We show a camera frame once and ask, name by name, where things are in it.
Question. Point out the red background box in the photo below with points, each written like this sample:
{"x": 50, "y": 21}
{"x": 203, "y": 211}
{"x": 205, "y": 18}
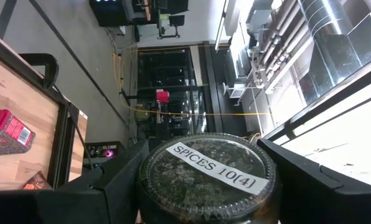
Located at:
{"x": 162, "y": 96}

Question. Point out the orange snack packet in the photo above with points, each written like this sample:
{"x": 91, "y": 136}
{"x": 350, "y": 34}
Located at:
{"x": 37, "y": 182}

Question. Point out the silver ventilation duct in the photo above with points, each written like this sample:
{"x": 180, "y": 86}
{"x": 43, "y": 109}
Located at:
{"x": 335, "y": 46}

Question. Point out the dark all-purpose seasoning jar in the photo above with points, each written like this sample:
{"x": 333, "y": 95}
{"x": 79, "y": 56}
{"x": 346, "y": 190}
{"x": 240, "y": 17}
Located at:
{"x": 204, "y": 186}

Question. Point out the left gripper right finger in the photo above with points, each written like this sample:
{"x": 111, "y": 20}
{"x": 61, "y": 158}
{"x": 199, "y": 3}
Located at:
{"x": 303, "y": 196}

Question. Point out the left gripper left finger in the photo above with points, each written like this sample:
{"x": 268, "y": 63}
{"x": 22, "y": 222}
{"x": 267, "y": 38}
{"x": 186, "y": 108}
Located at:
{"x": 110, "y": 199}

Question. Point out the red lid spice jar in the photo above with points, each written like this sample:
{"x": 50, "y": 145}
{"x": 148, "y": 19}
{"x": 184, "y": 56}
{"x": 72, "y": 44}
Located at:
{"x": 8, "y": 133}

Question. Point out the black box purple light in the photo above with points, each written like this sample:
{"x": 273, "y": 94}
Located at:
{"x": 95, "y": 152}

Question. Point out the black box blue LEDs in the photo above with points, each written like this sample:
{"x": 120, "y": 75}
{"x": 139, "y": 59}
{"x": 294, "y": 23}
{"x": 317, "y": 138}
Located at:
{"x": 110, "y": 14}

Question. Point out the black metal table frame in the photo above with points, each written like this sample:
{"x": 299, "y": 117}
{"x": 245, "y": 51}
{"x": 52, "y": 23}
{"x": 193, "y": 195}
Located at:
{"x": 58, "y": 140}

